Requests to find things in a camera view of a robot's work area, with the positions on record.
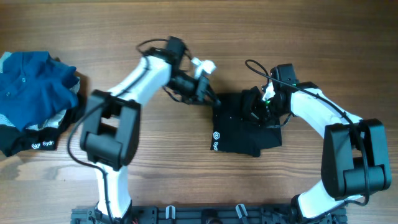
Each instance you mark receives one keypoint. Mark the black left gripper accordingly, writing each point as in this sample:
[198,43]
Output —
[201,86]

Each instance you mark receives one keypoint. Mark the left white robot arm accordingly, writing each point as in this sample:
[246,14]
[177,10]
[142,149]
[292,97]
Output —
[111,123]

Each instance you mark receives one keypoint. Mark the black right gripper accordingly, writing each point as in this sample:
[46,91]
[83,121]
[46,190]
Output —
[254,113]

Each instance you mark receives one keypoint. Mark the black polo shirt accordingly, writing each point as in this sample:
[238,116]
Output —
[232,132]

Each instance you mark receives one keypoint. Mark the black shirt with white logo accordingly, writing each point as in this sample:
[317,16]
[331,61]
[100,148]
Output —
[14,141]

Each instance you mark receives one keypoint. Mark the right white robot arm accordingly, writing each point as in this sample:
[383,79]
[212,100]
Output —
[355,157]

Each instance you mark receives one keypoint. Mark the blue polo shirt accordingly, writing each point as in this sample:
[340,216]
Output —
[34,90]

